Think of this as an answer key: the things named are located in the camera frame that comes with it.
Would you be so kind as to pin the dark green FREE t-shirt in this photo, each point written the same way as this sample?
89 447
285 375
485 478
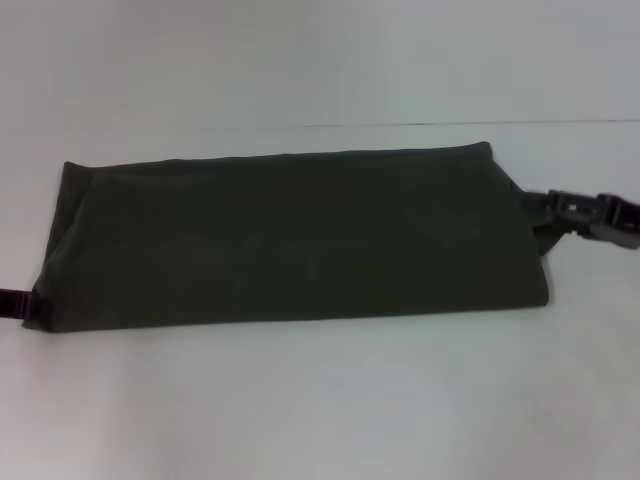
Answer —
300 240

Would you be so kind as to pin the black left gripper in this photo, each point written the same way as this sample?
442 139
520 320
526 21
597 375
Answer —
11 304

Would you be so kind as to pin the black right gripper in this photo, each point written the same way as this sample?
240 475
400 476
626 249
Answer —
617 220

